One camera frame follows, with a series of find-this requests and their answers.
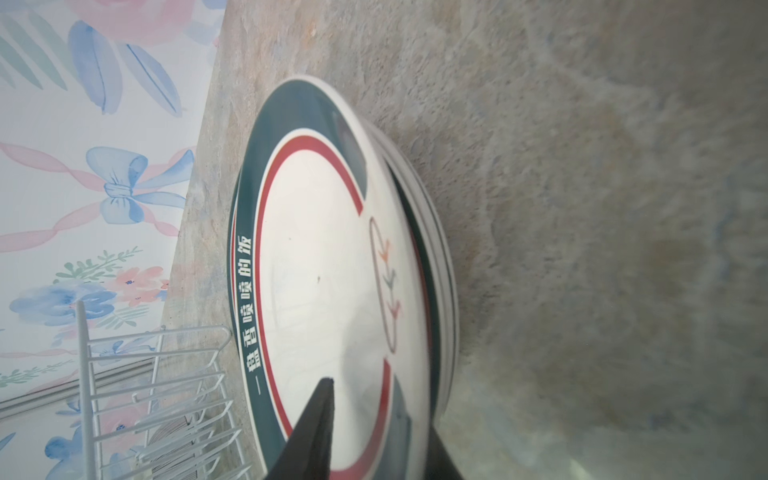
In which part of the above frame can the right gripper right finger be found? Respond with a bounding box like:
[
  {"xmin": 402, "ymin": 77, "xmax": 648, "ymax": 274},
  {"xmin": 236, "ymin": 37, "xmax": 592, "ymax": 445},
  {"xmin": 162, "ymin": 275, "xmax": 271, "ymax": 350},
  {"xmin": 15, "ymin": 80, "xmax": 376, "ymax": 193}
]
[{"xmin": 424, "ymin": 426, "xmax": 463, "ymax": 480}]

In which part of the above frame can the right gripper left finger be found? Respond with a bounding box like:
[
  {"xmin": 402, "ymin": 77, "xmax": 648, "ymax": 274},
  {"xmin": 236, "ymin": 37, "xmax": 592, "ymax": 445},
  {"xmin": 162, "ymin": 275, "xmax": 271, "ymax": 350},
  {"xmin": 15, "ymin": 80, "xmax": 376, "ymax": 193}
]
[{"xmin": 265, "ymin": 377, "xmax": 335, "ymax": 480}]

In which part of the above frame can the green red banded plate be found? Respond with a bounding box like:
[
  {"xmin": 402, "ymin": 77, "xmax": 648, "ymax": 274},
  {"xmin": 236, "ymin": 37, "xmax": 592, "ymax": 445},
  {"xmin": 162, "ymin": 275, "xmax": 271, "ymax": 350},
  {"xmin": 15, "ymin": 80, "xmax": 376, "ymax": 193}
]
[{"xmin": 228, "ymin": 76, "xmax": 431, "ymax": 479}]

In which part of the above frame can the orange sunburst plate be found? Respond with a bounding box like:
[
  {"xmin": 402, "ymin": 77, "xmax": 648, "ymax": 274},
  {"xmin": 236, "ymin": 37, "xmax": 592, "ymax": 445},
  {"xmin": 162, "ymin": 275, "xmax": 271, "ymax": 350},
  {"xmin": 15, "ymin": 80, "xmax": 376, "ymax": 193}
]
[{"xmin": 362, "ymin": 119, "xmax": 460, "ymax": 423}]

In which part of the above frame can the striped ceramic bowl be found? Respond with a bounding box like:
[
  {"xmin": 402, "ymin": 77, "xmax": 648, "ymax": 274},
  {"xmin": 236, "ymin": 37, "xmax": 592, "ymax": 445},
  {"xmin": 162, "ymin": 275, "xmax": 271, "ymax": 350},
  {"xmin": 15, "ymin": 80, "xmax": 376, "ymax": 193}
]
[{"xmin": 148, "ymin": 416, "xmax": 194, "ymax": 477}]

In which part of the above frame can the white wire dish rack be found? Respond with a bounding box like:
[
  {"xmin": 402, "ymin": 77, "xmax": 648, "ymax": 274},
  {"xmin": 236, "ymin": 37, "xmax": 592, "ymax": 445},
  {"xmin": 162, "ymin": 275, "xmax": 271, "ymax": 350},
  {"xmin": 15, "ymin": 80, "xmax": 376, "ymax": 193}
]
[{"xmin": 75, "ymin": 302, "xmax": 255, "ymax": 479}]

